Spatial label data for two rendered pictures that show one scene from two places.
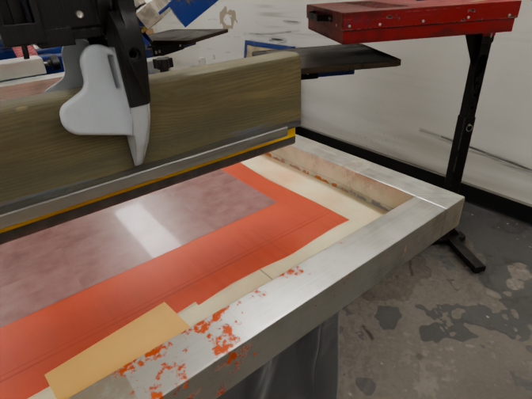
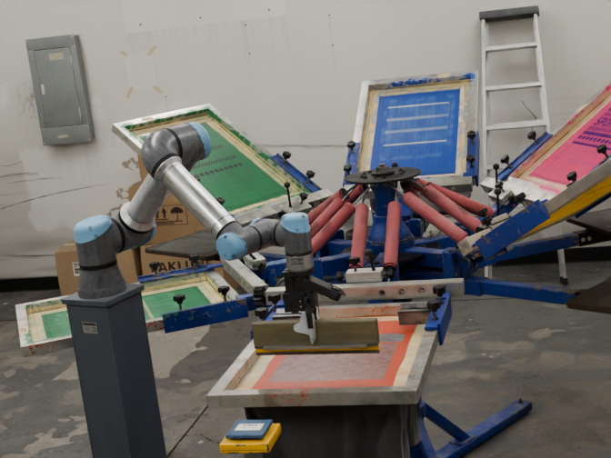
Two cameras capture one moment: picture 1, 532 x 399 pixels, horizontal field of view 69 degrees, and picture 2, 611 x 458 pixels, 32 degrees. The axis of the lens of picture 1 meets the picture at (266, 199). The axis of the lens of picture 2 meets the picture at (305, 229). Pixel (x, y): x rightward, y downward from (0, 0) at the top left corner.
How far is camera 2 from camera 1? 2.74 m
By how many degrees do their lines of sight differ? 50
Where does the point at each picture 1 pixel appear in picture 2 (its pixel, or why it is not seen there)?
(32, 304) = (285, 380)
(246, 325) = (310, 391)
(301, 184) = (403, 376)
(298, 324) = (325, 399)
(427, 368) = not seen: outside the picture
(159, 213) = (344, 369)
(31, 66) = (373, 276)
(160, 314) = not seen: hidden behind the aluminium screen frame
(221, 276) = not seen: hidden behind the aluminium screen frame
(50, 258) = (300, 371)
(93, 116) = (300, 328)
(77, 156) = (297, 337)
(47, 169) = (290, 339)
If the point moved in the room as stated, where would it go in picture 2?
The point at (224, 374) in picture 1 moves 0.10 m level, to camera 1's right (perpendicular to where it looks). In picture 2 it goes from (300, 399) to (325, 407)
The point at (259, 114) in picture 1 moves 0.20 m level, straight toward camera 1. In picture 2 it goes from (356, 337) to (302, 360)
